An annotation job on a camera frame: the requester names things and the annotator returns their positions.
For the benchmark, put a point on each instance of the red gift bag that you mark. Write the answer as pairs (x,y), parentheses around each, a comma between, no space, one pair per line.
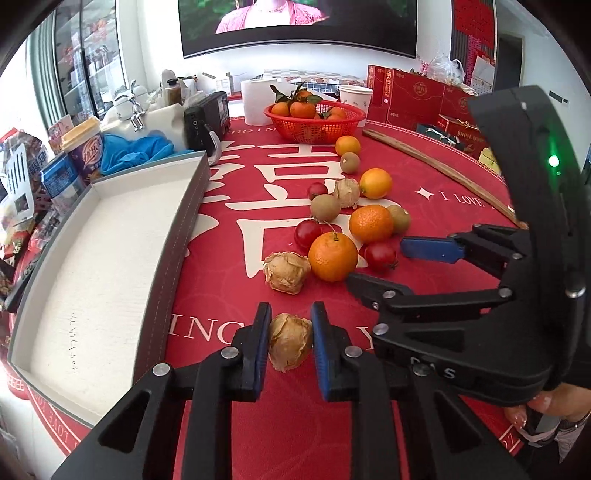
(469,135)

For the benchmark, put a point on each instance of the paper cup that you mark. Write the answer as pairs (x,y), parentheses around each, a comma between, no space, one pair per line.
(358,96)

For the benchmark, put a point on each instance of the smooth yellow orange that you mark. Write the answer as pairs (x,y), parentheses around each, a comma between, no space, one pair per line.
(375,183)

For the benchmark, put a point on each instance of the blue snack packet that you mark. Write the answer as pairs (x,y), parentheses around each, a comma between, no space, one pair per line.
(62,183)

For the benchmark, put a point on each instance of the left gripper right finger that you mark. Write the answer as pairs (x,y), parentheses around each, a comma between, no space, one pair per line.
(406,423)

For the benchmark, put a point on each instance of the kiwi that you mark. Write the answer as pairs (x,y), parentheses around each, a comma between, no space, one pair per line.
(401,218)
(350,163)
(325,207)

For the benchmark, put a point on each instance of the wall television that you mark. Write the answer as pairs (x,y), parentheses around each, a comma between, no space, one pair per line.
(211,25)

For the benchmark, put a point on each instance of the red tablecloth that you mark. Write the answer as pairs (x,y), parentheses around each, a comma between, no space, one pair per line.
(258,195)

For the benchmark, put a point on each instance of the glass display cabinet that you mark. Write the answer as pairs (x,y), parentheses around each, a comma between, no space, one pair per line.
(88,62)

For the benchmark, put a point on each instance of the red gift boxes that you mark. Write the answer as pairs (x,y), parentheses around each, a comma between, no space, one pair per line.
(407,99)

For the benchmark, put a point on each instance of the right hand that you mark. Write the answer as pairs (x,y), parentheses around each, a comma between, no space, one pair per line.
(569,402)

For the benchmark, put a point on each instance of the yellow carton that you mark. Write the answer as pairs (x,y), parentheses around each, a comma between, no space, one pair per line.
(488,159)

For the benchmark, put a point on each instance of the dark green gift bag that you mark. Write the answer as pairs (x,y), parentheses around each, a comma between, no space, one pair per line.
(437,134)

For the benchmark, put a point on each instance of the white paper towel roll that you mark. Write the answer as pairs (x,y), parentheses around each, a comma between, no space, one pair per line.
(256,96)

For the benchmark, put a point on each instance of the dried physalis husk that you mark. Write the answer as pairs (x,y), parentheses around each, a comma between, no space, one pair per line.
(347,192)
(290,341)
(286,271)

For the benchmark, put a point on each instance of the white grey tray box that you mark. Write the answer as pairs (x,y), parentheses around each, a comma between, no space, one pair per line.
(95,314)

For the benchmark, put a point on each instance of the far small orange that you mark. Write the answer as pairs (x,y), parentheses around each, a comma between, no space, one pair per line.
(347,144)

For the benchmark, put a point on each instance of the black portable radio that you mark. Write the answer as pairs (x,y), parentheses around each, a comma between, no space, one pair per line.
(206,122)

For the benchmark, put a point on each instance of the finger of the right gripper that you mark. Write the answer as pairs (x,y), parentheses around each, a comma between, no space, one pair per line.
(461,330)
(488,247)

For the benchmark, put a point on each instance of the mandarin orange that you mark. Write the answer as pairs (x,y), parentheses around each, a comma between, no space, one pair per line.
(333,256)
(371,223)

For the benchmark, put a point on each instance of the milk tea cup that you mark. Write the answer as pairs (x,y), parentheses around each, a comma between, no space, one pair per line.
(84,146)

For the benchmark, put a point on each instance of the red plastic fruit basket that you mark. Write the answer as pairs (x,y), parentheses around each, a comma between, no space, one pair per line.
(317,132)

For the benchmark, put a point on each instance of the blue cloth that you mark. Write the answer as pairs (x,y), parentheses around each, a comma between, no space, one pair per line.
(120,154)

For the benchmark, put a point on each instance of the long wooden stick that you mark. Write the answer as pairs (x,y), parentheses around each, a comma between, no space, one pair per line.
(449,172)

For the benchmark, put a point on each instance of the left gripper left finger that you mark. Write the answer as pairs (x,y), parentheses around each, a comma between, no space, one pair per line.
(167,407)

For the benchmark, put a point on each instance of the mandarins with leaves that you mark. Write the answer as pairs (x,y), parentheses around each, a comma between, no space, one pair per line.
(303,104)

